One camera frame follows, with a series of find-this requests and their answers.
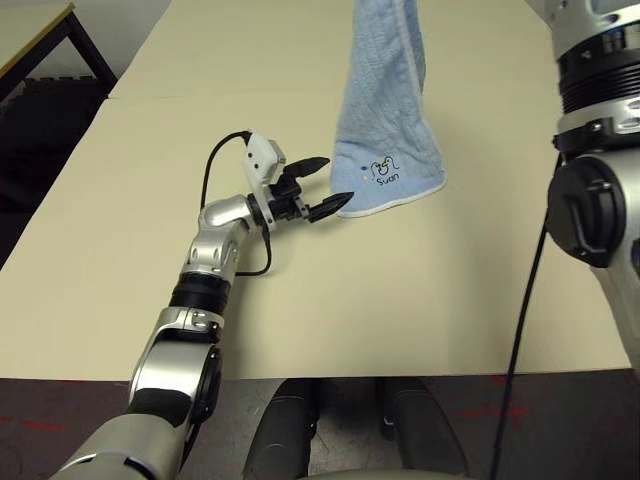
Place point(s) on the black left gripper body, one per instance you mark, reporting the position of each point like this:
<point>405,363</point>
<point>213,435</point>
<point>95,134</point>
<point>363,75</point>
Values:
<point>287,200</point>

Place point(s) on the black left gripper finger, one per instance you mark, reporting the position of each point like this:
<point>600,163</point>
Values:
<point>310,166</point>
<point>330,205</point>

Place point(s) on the light blue towel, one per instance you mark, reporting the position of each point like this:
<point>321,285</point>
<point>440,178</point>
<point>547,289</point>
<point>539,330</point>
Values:
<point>385,125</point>

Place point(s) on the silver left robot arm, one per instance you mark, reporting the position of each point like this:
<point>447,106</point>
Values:
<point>160,360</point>

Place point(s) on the black foam floor mat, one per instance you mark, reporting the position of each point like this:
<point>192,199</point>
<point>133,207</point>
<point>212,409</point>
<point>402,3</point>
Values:
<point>40,140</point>

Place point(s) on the grey robot waist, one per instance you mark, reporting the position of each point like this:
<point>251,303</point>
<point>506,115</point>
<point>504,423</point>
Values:
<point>360,475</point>

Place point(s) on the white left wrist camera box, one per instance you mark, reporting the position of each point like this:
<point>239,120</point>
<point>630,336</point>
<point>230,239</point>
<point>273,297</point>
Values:
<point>260,157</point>

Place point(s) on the side table with black frame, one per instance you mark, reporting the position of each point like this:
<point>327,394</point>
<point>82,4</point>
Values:
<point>95,50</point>

